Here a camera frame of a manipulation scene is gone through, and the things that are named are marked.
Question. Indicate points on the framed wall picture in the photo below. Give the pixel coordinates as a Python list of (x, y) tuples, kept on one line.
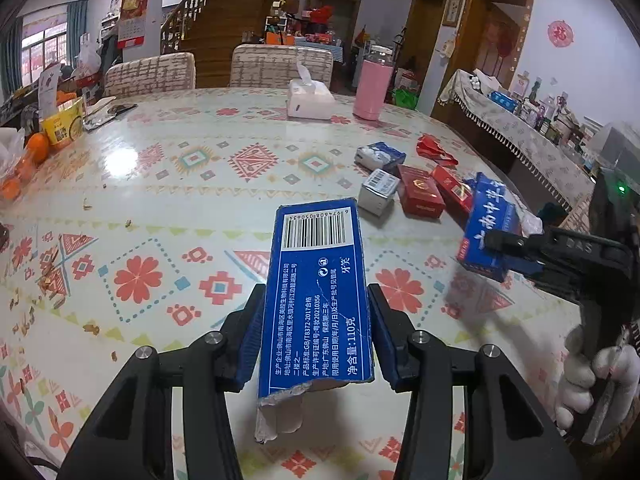
[(453, 10)]

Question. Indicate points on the red wall calendar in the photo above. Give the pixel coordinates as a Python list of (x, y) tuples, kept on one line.
[(133, 15)]

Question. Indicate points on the sideboard with lace cloth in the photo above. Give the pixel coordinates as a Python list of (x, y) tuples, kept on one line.
[(520, 145)]

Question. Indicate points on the small silver barcode box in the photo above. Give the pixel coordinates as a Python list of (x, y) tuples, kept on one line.
[(378, 195)]

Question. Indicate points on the red paper wall decoration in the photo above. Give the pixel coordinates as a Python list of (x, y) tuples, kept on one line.
[(559, 34)]

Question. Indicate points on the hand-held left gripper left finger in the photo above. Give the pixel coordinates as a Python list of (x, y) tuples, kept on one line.
[(250, 345)]

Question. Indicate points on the pink insulated cup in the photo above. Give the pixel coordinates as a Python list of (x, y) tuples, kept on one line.
[(372, 90)]

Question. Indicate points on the clear plastic wrapper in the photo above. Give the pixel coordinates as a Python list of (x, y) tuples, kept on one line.
[(531, 222)]

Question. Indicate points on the blue white plastic pack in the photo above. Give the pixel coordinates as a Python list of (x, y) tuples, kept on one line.
[(382, 154)]

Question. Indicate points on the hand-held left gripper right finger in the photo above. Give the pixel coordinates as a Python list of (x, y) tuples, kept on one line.
[(387, 345)]

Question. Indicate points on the white tissue box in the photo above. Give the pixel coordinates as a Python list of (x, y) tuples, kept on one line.
[(310, 102)]

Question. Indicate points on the white paper sign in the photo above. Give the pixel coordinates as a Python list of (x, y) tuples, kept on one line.
[(49, 87)]

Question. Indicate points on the patterned fabric chair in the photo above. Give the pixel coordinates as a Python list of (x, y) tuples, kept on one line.
[(150, 74), (270, 66)]

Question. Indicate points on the window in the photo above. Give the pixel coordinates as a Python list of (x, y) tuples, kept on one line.
[(42, 45)]

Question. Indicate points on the cloth covered television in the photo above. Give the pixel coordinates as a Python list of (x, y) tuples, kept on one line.
[(617, 145)]

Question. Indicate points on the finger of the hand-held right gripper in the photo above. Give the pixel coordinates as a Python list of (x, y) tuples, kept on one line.
[(560, 275), (560, 245)]

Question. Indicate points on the blue white-lettered toothpaste box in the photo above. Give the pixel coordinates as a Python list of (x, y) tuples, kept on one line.
[(487, 215)]

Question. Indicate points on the bag of oranges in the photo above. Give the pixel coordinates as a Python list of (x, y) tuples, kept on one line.
[(11, 180)]

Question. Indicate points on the yellow snack box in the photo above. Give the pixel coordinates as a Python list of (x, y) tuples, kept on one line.
[(62, 125)]

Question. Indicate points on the wooden door frame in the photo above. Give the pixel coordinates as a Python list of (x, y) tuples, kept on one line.
[(415, 40), (472, 20)]

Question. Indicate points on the wooden staircase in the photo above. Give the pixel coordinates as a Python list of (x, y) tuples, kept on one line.
[(210, 25)]

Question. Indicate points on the cluttered shelf of goods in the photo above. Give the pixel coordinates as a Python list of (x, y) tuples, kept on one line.
[(315, 25)]

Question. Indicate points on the orange fruit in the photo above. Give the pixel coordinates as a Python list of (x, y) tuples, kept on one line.
[(37, 147)]

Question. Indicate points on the blue barcode toothpaste box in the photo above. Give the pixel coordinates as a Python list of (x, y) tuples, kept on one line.
[(315, 300)]

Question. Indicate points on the dark flat packet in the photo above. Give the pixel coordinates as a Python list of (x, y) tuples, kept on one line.
[(107, 116)]

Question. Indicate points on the red cigarette box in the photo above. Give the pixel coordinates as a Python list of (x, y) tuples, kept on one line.
[(420, 192), (450, 187)]

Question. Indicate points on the teal curtain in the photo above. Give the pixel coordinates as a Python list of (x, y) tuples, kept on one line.
[(77, 17)]

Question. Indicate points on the red wrapper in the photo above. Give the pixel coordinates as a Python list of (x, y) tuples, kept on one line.
[(432, 149)]

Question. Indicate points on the orange box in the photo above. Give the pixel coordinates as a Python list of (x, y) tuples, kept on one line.
[(276, 38)]

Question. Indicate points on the person's right hand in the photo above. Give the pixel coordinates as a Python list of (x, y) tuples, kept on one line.
[(580, 385)]

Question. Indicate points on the green bag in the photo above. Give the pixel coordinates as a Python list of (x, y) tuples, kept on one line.
[(405, 98)]

